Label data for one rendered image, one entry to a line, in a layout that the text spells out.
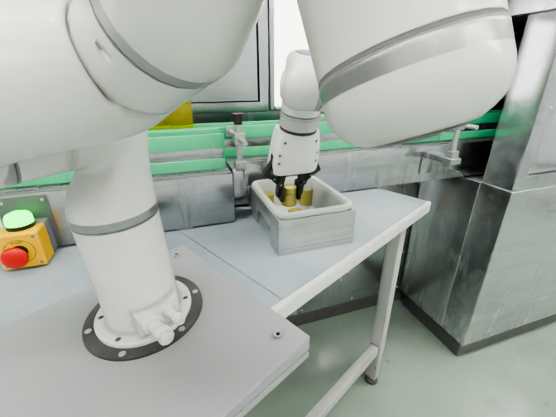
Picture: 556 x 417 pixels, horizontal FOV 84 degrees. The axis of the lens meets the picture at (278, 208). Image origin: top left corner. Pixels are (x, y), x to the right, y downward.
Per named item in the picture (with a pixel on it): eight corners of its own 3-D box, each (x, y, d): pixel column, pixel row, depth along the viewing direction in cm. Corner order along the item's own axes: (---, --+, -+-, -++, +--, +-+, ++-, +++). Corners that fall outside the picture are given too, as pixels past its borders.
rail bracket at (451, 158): (425, 170, 105) (439, 101, 96) (468, 186, 90) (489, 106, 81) (414, 172, 103) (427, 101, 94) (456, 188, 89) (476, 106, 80)
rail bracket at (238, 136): (237, 157, 81) (234, 107, 76) (253, 174, 67) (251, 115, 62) (225, 158, 80) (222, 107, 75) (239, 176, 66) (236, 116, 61)
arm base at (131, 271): (222, 318, 42) (206, 217, 35) (131, 385, 33) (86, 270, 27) (164, 272, 51) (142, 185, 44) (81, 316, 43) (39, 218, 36)
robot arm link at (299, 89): (351, 69, 44) (285, 64, 43) (335, 137, 51) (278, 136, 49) (324, 47, 56) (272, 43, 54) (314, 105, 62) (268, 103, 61)
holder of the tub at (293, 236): (302, 198, 91) (303, 173, 87) (352, 242, 67) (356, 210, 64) (246, 206, 85) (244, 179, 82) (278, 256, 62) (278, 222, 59)
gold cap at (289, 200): (299, 205, 70) (299, 187, 69) (285, 208, 69) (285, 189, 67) (293, 200, 73) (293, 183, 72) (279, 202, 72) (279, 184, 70)
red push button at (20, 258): (30, 239, 56) (22, 248, 53) (36, 258, 58) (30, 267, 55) (3, 242, 55) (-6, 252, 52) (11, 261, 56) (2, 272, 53)
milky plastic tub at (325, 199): (310, 203, 86) (312, 173, 83) (353, 241, 67) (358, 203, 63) (250, 212, 81) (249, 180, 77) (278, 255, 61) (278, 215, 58)
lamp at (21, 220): (39, 219, 60) (34, 205, 59) (31, 229, 56) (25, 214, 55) (11, 222, 59) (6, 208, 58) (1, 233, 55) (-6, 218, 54)
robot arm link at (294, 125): (315, 103, 63) (313, 117, 65) (275, 105, 60) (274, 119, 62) (333, 117, 58) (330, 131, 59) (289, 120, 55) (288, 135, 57)
